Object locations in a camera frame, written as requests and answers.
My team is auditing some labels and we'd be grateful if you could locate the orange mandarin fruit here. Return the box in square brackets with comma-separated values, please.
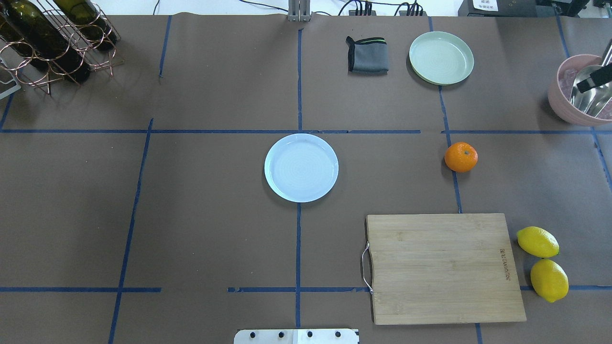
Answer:
[444, 142, 479, 173]

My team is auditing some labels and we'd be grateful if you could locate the light blue plate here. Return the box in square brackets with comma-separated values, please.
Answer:
[263, 133, 339, 203]

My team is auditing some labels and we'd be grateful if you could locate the light green plate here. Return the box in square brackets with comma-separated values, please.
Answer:
[408, 31, 475, 86]

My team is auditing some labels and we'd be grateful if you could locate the metal scoop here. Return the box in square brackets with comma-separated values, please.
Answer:
[569, 41, 612, 117]

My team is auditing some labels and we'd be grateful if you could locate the pink bowl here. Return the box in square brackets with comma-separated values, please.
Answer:
[547, 54, 612, 127]

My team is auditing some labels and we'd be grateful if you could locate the black computer box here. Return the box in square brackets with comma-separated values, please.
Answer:
[458, 0, 557, 18]

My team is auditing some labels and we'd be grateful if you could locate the yellow lemon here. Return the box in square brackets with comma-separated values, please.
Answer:
[516, 226, 560, 258]
[530, 258, 569, 303]

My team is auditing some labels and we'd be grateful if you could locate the folded grey cloth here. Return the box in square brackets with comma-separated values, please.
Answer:
[346, 36, 389, 75]

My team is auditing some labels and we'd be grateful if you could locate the wooden cutting board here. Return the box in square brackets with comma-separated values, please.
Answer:
[364, 213, 526, 326]

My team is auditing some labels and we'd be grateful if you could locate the dark wine bottle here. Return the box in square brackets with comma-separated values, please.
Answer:
[54, 0, 117, 52]
[1, 0, 90, 84]

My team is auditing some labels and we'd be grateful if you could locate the aluminium frame post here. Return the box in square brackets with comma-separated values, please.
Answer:
[288, 0, 312, 22]

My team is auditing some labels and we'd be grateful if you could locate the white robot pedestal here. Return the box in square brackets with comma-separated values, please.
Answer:
[233, 328, 360, 344]

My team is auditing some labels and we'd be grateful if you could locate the copper wire bottle rack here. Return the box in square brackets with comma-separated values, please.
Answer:
[1, 0, 125, 94]

